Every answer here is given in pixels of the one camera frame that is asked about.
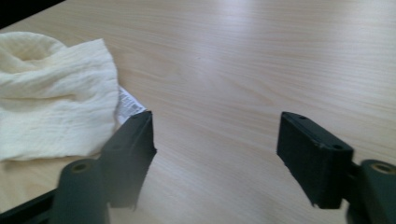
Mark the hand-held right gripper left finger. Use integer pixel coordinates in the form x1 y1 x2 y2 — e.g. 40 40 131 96
98 110 158 209

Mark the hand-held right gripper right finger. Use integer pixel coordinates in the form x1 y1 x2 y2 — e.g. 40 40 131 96
276 111 355 210

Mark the cream cloth with white label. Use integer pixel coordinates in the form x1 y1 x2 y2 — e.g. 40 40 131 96
0 31 148 162

